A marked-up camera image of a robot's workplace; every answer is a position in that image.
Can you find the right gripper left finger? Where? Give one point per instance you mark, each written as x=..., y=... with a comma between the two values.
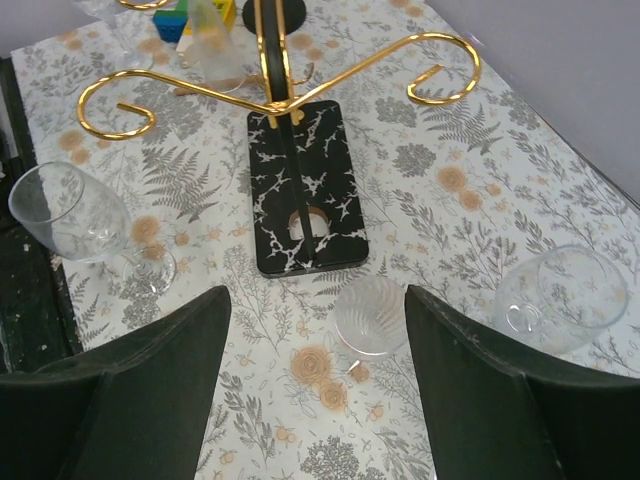
x=134, y=408

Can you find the clear wine glass front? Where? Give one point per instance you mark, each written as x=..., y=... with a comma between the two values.
x=81, y=219

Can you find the stemless clear glass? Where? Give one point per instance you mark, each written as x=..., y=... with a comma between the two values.
x=560, y=300

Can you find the ribbed champagne flute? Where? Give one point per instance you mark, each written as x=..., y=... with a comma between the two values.
x=215, y=50

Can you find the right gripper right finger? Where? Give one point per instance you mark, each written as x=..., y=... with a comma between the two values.
x=497, y=409

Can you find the floral table mat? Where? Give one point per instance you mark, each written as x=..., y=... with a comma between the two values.
x=447, y=198

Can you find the ribbed glass tumbler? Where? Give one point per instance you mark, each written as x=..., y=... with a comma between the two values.
x=369, y=316

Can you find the gold black wine glass rack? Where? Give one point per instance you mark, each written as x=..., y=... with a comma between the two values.
x=283, y=105

